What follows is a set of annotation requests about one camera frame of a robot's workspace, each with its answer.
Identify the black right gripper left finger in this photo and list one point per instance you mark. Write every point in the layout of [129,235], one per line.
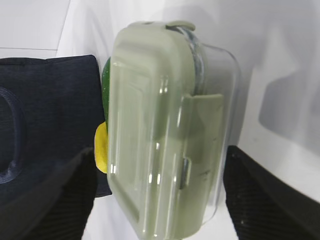
[55,209]

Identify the yellow lemon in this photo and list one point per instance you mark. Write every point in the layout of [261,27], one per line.
[101,148]

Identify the green cucumber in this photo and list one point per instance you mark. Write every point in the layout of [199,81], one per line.
[105,87]

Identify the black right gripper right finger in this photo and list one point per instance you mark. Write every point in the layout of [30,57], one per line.
[262,207]

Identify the navy blue lunch bag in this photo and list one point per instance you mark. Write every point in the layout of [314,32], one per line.
[50,114]

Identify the glass container green lid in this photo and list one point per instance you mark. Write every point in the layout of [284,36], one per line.
[171,104]

